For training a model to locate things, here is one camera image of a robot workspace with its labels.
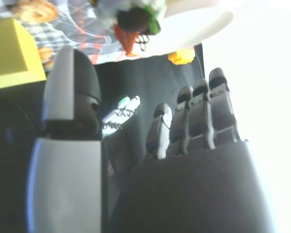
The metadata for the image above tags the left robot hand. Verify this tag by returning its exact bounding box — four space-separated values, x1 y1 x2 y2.
26 46 279 233

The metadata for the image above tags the chocolate cream toy cake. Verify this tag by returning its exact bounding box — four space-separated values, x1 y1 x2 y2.
111 0 167 36

